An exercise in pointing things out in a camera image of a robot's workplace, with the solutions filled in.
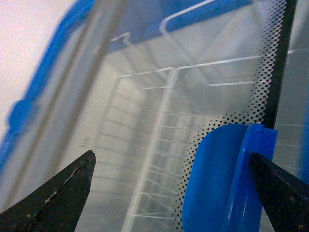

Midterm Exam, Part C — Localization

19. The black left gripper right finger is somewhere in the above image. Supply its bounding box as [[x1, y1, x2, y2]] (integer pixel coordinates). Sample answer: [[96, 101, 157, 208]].
[[250, 153, 309, 232]]

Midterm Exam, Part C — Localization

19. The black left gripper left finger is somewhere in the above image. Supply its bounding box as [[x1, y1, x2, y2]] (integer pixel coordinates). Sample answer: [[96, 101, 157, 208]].
[[0, 150, 96, 232]]

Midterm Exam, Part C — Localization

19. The sliding glass freezer lid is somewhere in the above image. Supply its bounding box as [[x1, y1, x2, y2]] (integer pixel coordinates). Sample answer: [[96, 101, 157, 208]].
[[72, 0, 297, 232]]

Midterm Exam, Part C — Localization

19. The white blue chest freezer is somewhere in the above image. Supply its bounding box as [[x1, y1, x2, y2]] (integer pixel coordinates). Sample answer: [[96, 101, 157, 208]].
[[0, 0, 309, 232]]

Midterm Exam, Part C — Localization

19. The white wire freezer basket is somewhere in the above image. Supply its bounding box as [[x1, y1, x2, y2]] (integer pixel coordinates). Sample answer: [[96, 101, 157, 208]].
[[96, 48, 309, 232]]

